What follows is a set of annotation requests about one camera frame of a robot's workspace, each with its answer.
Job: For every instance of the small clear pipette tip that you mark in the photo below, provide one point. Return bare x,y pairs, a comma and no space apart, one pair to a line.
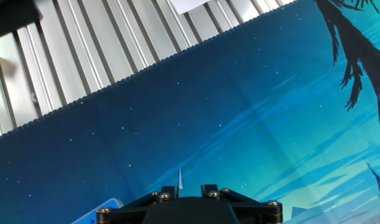
180,182

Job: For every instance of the blue pipette tip box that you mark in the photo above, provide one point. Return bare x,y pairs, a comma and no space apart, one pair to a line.
105,210

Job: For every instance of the printed landscape cloth mat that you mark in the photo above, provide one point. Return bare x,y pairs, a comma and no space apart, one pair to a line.
208,109

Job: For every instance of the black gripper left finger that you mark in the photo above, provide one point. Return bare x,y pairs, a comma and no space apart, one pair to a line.
130,210

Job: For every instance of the printed marker sheet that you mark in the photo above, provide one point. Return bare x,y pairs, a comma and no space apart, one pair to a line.
189,5

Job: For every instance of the black pad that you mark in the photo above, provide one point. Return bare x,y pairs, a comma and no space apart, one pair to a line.
12,15

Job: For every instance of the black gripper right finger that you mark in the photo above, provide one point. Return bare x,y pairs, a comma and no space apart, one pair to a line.
255,210

